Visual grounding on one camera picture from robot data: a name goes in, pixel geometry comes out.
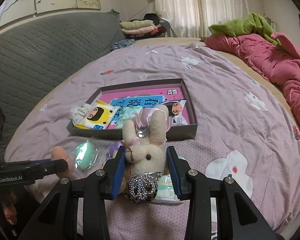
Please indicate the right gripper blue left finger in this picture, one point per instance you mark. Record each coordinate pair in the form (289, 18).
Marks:
(115, 169)

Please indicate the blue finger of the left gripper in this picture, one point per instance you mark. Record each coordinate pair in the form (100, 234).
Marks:
(41, 168)

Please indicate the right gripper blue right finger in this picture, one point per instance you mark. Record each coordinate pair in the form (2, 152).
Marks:
(178, 168)

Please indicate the plush bunny purple dress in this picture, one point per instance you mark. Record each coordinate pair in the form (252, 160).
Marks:
(113, 149)

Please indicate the plush bunny pink dress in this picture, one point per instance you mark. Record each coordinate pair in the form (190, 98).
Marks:
(144, 138)

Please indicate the yellow wet wipes pack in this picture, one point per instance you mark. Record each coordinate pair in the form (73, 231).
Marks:
(100, 116)

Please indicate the green flower tissue pack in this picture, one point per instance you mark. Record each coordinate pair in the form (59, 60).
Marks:
(127, 113)

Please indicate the purple wet wipes pack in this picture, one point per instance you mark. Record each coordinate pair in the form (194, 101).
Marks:
(175, 111)

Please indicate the floral white scrunchie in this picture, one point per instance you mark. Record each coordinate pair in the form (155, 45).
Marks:
(80, 112)

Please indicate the person's hand red nails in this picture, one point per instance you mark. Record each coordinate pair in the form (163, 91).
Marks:
(7, 202)

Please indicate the green sponge in plastic bag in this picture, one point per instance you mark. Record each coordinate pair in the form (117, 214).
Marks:
(85, 155)

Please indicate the shallow grey cardboard box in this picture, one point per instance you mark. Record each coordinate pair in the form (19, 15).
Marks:
(175, 133)

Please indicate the lilac patterned bed quilt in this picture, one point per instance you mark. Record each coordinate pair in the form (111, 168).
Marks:
(242, 130)

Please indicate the pink and blue book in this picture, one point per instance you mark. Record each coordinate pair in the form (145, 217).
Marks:
(142, 97)

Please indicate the grey quilted sofa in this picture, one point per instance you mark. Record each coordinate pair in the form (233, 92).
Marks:
(37, 56)

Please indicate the dark floral fabric bundle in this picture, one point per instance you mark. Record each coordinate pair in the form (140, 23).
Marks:
(122, 44)

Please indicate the stack of folded clothes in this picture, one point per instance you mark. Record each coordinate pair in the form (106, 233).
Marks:
(151, 26)

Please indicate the pink red comforter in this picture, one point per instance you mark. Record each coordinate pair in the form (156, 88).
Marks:
(280, 66)

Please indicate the white sheer curtain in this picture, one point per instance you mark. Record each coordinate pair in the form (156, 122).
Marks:
(192, 18)

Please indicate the green garment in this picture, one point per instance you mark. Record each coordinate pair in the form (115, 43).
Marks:
(252, 24)

